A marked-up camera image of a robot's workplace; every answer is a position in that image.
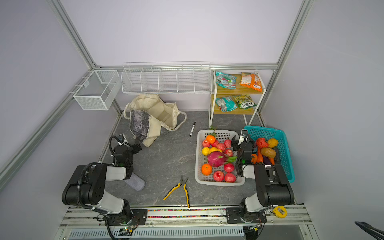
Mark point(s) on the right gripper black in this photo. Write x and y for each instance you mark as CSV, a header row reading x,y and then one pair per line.
x,y
240,145

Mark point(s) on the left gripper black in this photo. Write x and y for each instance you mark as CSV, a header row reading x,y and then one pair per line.
x,y
130,149

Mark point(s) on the pink dragon fruit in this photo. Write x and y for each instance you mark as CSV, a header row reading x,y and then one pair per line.
x,y
217,159

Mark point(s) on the orange fruit with leaves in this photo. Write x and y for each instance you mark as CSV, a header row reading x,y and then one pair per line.
x,y
211,137

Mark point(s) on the orange fruit front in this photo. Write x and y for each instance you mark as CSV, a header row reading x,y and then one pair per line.
x,y
206,169

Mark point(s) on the cream canvas tote bag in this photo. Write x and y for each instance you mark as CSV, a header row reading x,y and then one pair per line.
x,y
148,115

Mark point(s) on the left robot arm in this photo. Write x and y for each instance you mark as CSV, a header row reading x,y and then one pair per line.
x,y
86,187

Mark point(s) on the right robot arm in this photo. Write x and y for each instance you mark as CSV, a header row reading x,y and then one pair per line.
x,y
273,188

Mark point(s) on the green snack bag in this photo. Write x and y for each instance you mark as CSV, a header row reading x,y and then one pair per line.
x,y
244,101

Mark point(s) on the teal snack bag lower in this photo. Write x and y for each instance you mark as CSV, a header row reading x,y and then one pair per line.
x,y
226,104

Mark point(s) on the teal snack bag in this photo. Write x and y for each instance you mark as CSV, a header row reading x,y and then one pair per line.
x,y
226,104
225,80

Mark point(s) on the orange snack bag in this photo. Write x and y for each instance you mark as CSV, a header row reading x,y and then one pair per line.
x,y
251,81

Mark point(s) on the teal snack bag top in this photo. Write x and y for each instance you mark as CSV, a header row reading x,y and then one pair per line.
x,y
225,80

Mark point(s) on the red bell pepper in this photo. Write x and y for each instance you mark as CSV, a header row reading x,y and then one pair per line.
x,y
261,143

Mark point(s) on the orange carrot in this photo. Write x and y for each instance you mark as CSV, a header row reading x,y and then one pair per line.
x,y
259,158

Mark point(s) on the brown potato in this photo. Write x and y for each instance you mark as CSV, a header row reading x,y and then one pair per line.
x,y
268,152

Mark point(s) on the red apple middle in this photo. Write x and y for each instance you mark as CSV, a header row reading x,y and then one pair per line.
x,y
229,168

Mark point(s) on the red apple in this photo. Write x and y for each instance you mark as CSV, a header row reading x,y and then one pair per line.
x,y
206,144
230,178
229,168
219,176

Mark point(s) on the yellow bell pepper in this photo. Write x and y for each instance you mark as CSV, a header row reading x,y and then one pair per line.
x,y
273,143

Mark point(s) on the grey fabric glasses case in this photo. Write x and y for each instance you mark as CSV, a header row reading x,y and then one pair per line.
x,y
135,182

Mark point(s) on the yellow pear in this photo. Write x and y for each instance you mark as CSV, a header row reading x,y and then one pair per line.
x,y
214,149

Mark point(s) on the red apple front right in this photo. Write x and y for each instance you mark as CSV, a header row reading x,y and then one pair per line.
x,y
230,178

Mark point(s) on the red apple back left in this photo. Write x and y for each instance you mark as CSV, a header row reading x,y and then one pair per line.
x,y
206,144

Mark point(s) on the red apple front left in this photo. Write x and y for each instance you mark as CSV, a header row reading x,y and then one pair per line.
x,y
219,176

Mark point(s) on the teal plastic vegetable basket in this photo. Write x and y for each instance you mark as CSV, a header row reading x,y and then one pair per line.
x,y
285,156

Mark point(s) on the white wooden two-tier shelf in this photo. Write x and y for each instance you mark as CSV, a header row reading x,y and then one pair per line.
x,y
236,94

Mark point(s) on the white plastic fruit basket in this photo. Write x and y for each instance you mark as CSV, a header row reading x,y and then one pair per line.
x,y
221,136

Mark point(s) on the black marker pen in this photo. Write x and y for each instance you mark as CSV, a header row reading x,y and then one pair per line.
x,y
192,129

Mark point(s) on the yellow tape measure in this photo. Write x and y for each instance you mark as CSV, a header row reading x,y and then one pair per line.
x,y
280,212

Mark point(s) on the black tripod leg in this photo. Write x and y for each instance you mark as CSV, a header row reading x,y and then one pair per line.
x,y
372,231

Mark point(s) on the white mesh wall box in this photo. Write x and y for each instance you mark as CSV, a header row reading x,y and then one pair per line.
x,y
99,90

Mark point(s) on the white wire wall basket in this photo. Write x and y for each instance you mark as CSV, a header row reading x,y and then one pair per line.
x,y
166,79

